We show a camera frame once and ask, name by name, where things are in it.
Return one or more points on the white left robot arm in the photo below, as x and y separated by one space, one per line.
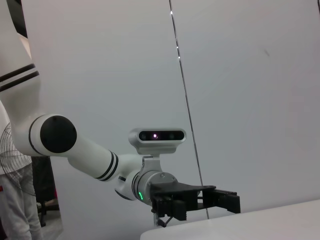
82 150

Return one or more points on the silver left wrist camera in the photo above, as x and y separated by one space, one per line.
160 147

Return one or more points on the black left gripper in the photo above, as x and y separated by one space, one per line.
172 190

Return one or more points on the person in grey trousers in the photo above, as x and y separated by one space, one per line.
17 212

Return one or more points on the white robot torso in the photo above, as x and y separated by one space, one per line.
15 55

